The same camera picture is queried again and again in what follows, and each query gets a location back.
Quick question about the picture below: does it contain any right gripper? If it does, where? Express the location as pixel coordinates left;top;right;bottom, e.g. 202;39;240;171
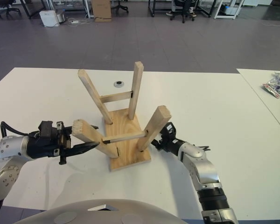
153;133;181;156

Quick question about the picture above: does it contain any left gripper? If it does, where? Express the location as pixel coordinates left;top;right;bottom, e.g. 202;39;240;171
25;121;100;166

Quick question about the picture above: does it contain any wooden leg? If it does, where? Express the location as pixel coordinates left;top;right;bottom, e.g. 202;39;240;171
127;61;144;120
71;119;120;159
77;69;114;125
137;105;172;153

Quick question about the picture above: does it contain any wooden cross bar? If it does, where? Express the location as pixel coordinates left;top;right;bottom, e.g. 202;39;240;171
102;131;148;144
98;91;134;104

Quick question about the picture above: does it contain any wooden seat board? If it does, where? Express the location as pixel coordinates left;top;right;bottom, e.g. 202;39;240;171
103;108;152;172

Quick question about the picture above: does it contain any robot body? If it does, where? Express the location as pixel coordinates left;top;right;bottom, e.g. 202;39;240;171
14;198;188;224

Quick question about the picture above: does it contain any clear plastic bag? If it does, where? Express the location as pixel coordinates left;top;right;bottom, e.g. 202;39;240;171
261;72;280;99

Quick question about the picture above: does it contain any white box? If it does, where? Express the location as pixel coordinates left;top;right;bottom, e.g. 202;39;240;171
39;10;60;28

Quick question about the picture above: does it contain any cardboard box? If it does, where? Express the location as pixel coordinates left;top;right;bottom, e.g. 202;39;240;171
91;0;112;23

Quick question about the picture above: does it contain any black office chair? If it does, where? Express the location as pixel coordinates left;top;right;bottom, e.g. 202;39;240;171
110;0;129;14
0;0;22;18
169;0;197;24

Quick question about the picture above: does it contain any person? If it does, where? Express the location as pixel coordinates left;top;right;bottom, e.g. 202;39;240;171
165;0;198;18

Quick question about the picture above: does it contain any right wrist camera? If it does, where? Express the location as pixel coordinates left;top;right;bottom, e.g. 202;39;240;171
161;121;177;141

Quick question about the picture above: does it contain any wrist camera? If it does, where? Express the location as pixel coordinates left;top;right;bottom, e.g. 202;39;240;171
161;121;177;141
38;120;56;139

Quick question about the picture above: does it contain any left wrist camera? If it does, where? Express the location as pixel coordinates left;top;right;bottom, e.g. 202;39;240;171
38;120;56;139

